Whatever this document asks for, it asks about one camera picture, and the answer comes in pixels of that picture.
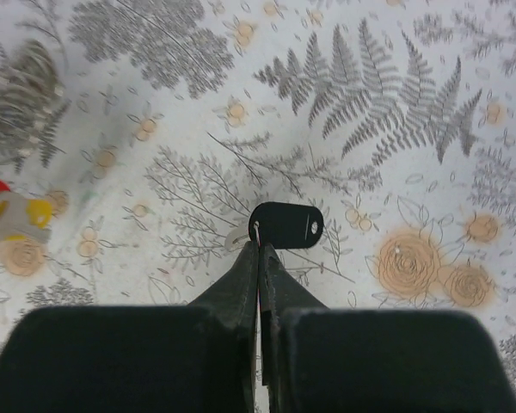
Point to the yellow tagged key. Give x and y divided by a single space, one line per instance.
38 213

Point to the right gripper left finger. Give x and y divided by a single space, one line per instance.
198 357

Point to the floral table mat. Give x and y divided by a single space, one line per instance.
175 119

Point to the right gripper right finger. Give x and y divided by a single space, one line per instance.
316 359

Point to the black tagged key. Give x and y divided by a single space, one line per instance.
285 226

